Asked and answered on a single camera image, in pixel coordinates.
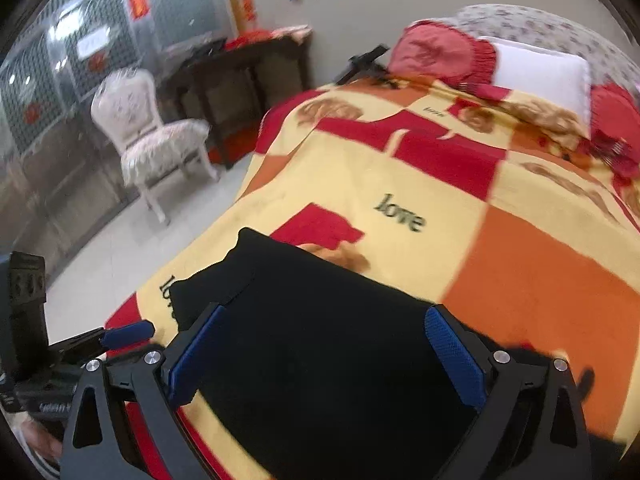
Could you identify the red paper window decoration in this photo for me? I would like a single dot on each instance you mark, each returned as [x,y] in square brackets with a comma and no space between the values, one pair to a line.
[139,6]
[33,113]
[98,61]
[249,7]

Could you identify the black pants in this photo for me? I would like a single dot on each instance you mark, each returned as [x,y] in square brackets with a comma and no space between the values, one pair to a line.
[325,360]

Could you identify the white ornate chair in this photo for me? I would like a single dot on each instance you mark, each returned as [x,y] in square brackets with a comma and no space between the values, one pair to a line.
[160,140]

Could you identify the person's left forearm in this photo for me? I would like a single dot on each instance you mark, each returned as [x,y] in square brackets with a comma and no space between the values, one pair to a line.
[35,440]

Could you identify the red heart-shaped ruffled pillow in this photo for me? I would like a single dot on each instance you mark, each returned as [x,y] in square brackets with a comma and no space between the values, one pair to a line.
[615,115]
[430,52]

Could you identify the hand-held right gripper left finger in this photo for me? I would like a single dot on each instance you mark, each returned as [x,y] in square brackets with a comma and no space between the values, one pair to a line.
[192,355]

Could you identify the dark wooden table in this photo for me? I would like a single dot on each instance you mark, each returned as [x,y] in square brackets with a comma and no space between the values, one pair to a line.
[240,62]

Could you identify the black tripod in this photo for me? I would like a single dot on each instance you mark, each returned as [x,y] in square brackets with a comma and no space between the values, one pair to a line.
[360,62]

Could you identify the red cloth on table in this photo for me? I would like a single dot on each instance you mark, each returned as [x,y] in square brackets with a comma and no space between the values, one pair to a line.
[250,37]

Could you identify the red yellow orange printed blanket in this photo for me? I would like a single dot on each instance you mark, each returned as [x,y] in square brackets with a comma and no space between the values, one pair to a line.
[525,285]

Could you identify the white pillow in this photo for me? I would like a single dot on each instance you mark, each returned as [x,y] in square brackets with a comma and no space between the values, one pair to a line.
[540,72]

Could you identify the floral fabric headboard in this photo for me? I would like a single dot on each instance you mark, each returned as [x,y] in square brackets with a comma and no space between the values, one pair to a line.
[550,25]

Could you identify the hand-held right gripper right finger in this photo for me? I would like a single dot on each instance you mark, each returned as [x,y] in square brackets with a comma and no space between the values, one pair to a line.
[455,355]

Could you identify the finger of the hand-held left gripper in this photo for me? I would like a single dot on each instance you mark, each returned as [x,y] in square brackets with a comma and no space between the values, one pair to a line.
[127,332]

